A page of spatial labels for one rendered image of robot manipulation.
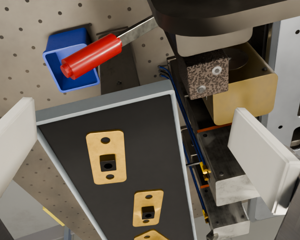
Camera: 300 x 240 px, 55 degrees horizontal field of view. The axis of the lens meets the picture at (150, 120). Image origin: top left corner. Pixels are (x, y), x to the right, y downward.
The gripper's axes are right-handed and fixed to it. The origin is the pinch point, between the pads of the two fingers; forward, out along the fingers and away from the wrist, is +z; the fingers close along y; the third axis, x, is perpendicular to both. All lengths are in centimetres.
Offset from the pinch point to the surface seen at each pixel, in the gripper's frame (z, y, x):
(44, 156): 68, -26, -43
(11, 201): 166, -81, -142
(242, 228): 36, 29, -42
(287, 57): 28.6, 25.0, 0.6
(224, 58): 16.0, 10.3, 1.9
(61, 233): 172, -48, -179
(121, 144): 10.7, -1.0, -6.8
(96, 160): 11.1, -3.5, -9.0
